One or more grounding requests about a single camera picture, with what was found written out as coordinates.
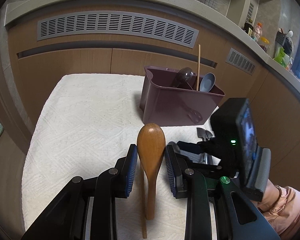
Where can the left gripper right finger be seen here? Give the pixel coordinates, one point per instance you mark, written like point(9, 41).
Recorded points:
point(175, 166)

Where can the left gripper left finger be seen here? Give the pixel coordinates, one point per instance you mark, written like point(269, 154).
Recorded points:
point(126, 167)

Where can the brown wooden spoon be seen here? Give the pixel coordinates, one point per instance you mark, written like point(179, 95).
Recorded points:
point(151, 144)

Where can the blue-grey plastic spoon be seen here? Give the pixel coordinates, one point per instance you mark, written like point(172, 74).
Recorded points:
point(207, 82)

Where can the black ladle spoon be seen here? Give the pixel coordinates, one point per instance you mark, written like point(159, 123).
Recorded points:
point(182, 77)

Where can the wooden chopstick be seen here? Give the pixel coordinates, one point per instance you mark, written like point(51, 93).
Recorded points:
point(198, 68)

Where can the person pink sleeve forearm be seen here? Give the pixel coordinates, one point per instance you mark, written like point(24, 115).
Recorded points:
point(281, 208)

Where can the purple plastic utensil caddy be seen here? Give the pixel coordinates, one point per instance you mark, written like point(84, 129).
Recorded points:
point(165, 105)

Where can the small grey vent grille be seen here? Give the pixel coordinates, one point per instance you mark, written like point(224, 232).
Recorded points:
point(239, 61)

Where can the green plastic item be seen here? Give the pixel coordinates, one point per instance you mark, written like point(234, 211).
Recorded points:
point(282, 58)

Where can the condiment bottle orange cap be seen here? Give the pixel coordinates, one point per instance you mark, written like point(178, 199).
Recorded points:
point(257, 32)

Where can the dark soy sauce bottle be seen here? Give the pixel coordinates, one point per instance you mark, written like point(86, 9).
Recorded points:
point(248, 27)

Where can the long grey vent grille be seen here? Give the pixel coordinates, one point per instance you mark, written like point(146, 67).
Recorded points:
point(117, 22)

